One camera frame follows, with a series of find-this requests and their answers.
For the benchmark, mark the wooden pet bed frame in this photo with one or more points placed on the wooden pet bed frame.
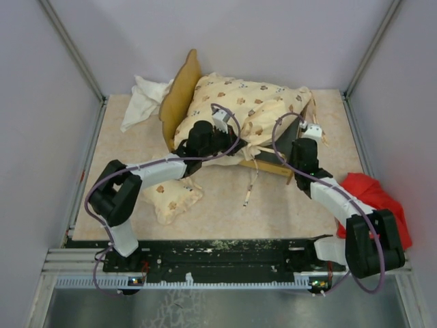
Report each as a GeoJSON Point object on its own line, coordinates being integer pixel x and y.
{"type": "Point", "coordinates": [176, 104]}

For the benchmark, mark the cream animal print cushion cover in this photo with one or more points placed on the cream animal print cushion cover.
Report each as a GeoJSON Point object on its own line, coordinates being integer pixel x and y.
{"type": "Point", "coordinates": [256, 107]}

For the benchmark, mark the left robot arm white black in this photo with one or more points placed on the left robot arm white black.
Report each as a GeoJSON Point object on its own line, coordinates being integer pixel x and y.
{"type": "Point", "coordinates": [112, 198]}

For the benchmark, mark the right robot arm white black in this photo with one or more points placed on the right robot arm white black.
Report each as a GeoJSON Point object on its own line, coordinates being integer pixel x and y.
{"type": "Point", "coordinates": [363, 223]}

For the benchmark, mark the small cream print pillow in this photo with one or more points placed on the small cream print pillow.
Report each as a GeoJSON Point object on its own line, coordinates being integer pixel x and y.
{"type": "Point", "coordinates": [172, 198]}

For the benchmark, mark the white cloth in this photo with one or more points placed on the white cloth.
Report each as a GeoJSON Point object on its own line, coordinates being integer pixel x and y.
{"type": "Point", "coordinates": [145, 101]}

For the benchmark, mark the red cloth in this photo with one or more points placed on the red cloth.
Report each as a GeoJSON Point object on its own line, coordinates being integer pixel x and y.
{"type": "Point", "coordinates": [369, 191]}

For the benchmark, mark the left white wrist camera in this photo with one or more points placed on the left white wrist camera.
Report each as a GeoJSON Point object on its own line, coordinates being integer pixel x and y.
{"type": "Point", "coordinates": [220, 118]}

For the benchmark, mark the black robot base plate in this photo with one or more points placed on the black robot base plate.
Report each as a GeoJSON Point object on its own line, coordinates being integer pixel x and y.
{"type": "Point", "coordinates": [221, 261]}

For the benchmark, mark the right aluminium frame post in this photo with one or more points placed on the right aluminium frame post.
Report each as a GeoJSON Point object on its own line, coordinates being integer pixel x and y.
{"type": "Point", "coordinates": [382, 29]}

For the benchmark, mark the aluminium frame post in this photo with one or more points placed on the aluminium frame post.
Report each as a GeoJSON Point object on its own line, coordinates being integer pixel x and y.
{"type": "Point", "coordinates": [382, 29]}
{"type": "Point", "coordinates": [72, 49]}

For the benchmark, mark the left aluminium frame post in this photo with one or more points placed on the left aluminium frame post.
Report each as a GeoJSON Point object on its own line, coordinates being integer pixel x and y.
{"type": "Point", "coordinates": [72, 49]}

